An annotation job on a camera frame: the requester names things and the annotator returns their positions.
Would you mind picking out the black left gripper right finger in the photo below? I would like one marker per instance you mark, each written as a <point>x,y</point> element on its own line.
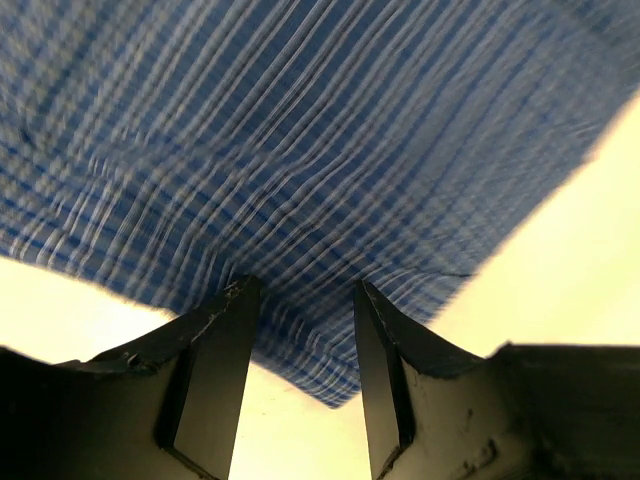
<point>435,411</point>

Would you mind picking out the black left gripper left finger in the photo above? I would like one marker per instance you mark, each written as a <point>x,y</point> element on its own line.
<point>165,405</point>

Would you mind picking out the blue checkered long sleeve shirt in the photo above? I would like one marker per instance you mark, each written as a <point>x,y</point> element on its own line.
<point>162,148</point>

